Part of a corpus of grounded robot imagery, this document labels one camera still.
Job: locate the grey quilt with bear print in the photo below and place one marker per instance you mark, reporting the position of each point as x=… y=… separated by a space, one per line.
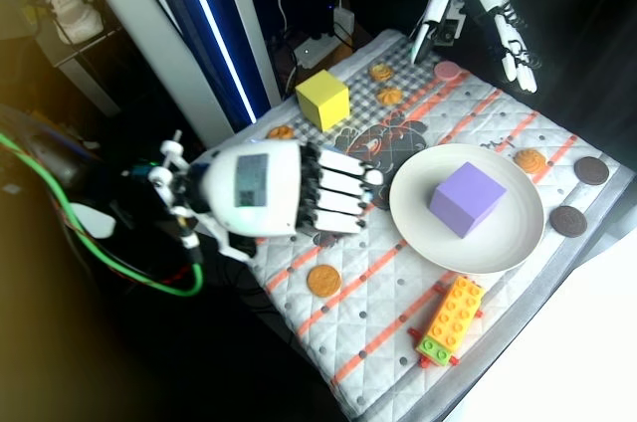
x=378 y=302

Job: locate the cream round plate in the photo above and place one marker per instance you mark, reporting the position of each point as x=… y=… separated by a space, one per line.
x=517 y=238

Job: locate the flat orange round toy cookie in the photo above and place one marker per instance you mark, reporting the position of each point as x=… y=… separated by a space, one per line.
x=324 y=280

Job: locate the pink round toy cookie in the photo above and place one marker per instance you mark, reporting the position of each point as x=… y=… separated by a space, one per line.
x=447 y=69

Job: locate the orange and green brick toy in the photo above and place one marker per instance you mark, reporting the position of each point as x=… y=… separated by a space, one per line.
x=450 y=320

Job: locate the yellow foam cube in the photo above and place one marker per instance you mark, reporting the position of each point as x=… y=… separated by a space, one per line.
x=323 y=98

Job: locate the purple foam cube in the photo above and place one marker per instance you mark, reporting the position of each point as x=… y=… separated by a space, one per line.
x=465 y=198

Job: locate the white figurine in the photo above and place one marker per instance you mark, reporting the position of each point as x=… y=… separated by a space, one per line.
x=74 y=16

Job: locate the white power adapter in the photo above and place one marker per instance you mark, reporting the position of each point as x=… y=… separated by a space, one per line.
x=343 y=21

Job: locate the white power strip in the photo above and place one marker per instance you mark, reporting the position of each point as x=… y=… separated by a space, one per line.
x=316 y=51

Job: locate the grey shelf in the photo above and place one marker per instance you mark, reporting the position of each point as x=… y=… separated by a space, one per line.
x=84 y=63

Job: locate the orange swirl toy cookie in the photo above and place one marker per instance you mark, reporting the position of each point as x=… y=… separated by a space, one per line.
x=389 y=95
x=381 y=72
x=530 y=160
x=280 y=132

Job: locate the brown round toy cookie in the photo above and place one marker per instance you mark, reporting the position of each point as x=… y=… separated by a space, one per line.
x=568 y=221
x=591 y=170

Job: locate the white pillar with blue light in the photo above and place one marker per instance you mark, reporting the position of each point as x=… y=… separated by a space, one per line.
x=164 y=34

